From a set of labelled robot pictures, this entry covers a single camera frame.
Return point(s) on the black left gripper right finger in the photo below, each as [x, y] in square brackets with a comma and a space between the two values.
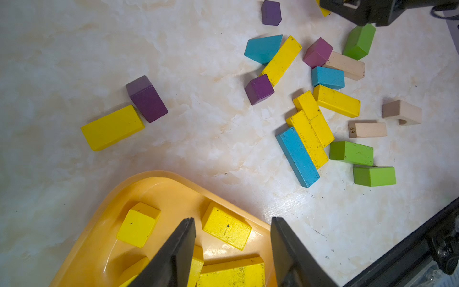
[294, 265]

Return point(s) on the purple triangle block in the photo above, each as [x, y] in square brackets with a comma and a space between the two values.
[143, 94]

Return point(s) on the beige cylinder block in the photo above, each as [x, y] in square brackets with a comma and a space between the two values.
[367, 130]

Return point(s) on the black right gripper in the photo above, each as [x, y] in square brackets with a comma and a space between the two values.
[385, 12]

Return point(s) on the purple small block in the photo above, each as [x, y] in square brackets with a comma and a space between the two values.
[259, 89]

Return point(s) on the yellow plastic tray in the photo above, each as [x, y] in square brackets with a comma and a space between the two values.
[98, 259]

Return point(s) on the yellow cube block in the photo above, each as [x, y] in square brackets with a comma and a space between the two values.
[138, 225]

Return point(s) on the yellow medium block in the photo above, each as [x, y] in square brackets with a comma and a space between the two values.
[336, 101]

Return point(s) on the green block upper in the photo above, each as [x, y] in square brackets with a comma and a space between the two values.
[359, 42]

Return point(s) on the yellow short block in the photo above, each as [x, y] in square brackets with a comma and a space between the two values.
[307, 103]

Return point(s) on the green block lower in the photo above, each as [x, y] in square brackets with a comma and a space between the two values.
[374, 176]

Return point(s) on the beige wooden block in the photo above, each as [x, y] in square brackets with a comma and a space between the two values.
[406, 113]

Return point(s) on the yellow rectangular block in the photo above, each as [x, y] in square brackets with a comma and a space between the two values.
[226, 227]

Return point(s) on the teal small block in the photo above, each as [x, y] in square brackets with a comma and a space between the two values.
[331, 78]

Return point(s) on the dark purple cube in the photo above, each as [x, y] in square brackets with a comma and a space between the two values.
[271, 13]

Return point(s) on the magenta cube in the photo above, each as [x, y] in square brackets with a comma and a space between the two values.
[318, 53]

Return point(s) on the teal long block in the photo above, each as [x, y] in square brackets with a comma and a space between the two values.
[298, 157]

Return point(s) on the yellow flat block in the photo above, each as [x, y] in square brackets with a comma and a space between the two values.
[114, 127]

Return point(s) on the teal wedge block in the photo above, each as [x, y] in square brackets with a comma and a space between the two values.
[262, 50]

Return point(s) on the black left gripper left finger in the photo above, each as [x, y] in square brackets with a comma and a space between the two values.
[170, 267]

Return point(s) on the green block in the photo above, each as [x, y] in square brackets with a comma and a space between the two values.
[359, 42]
[352, 153]
[374, 176]

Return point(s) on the tan long block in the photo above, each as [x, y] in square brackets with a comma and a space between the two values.
[353, 69]

